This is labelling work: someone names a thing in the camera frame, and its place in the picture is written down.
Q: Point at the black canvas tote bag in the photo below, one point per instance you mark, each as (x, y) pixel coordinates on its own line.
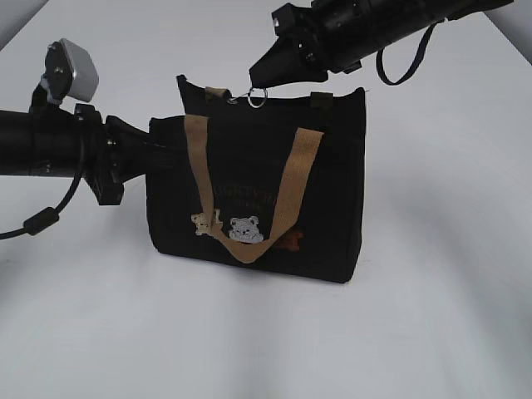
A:
(247, 150)

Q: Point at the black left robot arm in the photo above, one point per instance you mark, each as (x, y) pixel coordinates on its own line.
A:
(50, 142)

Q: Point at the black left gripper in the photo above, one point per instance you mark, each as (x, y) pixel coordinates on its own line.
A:
(117, 152)

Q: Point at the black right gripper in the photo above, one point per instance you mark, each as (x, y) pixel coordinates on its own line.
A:
(326, 36)

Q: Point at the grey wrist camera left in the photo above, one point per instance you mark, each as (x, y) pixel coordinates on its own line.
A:
(69, 71)

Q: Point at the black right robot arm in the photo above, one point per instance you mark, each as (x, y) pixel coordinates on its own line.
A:
(395, 20)

